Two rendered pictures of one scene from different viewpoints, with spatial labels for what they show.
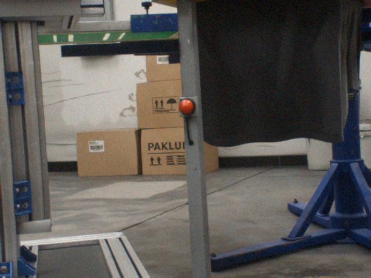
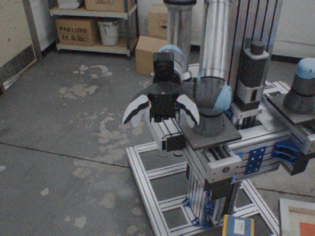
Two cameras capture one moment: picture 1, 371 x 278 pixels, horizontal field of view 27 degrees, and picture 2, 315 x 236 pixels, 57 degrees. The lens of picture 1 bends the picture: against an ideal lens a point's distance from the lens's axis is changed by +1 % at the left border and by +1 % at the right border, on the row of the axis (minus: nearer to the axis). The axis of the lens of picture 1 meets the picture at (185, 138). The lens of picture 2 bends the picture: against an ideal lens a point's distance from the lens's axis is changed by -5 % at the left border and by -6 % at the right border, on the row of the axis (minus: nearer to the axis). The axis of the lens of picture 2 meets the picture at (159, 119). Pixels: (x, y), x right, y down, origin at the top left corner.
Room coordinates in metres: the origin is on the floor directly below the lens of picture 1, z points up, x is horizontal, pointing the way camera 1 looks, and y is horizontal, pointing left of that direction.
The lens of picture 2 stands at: (1.57, -0.66, 2.08)
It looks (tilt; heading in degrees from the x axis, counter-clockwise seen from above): 38 degrees down; 82
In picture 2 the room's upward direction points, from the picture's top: straight up
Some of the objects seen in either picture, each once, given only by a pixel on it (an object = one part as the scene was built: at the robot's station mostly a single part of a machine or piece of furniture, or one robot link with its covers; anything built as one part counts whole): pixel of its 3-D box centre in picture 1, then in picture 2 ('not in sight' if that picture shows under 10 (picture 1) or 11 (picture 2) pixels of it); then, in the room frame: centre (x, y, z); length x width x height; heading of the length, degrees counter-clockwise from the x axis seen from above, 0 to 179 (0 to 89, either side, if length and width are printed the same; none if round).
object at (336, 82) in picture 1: (262, 71); not in sight; (2.21, -0.23, 0.74); 0.45 x 0.03 x 0.43; 69
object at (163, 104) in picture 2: not in sight; (165, 95); (1.67, -0.05, 1.67); 0.12 x 0.08 x 0.09; 77
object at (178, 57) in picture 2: not in sight; (169, 63); (1.71, 0.10, 1.67); 0.11 x 0.08 x 0.09; 77
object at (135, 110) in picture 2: not in sight; (135, 116); (1.59, -0.13, 1.67); 0.09 x 0.03 x 0.06; 41
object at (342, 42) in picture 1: (349, 66); not in sight; (2.35, -0.51, 0.74); 0.46 x 0.04 x 0.42; 159
